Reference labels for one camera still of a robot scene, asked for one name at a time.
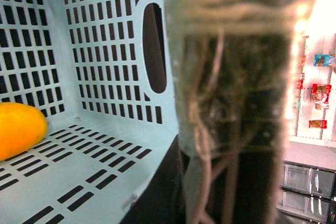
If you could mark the yellow mango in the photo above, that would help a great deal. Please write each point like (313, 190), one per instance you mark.
(22, 126)

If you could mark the light blue plastic basket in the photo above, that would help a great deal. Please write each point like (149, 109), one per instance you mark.
(99, 70)

